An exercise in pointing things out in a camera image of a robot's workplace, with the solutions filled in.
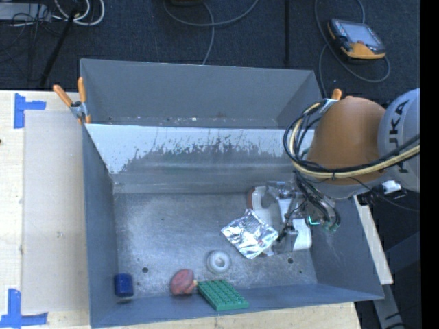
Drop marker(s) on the red-brown toy fruit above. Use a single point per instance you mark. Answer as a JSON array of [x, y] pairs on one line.
[[182, 282]]

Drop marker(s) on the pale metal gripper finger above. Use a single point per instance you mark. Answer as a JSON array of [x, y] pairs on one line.
[[286, 211], [279, 188]]

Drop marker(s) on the green studded building plate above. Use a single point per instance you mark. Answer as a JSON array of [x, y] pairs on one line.
[[222, 295]]

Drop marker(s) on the grey metal bin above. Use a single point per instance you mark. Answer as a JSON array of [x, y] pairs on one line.
[[192, 225]]

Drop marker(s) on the blue cylinder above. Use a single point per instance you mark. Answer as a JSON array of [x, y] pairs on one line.
[[123, 284]]

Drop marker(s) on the silver foil packet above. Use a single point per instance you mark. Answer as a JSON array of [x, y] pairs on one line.
[[248, 235]]

